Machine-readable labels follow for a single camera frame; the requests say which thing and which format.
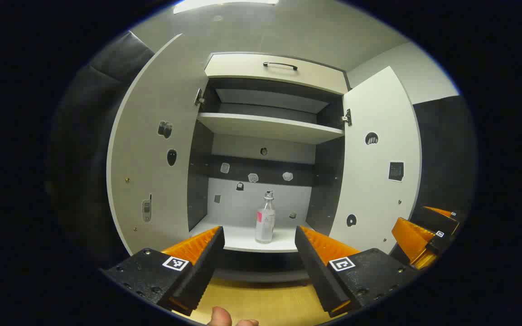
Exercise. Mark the metal door hinge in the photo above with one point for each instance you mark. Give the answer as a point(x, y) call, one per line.
point(346, 117)
point(199, 97)

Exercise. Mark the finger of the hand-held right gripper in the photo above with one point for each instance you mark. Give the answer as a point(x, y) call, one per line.
point(408, 237)
point(433, 219)

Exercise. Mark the grey and white cabinet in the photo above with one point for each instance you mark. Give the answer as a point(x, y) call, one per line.
point(202, 181)

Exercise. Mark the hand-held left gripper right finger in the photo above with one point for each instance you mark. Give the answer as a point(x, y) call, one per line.
point(315, 271)

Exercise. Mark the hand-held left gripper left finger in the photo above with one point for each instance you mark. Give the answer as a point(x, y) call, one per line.
point(206, 267)

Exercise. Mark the clear glass bottle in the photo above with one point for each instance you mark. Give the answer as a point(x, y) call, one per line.
point(264, 226)

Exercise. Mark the white cabinet door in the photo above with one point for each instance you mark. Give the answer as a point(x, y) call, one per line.
point(143, 158)
point(369, 190)

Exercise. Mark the white cabinet shelf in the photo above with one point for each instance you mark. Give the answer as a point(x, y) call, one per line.
point(265, 127)
point(243, 237)

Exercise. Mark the white cabinet drawer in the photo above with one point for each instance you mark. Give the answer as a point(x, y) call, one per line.
point(243, 68)

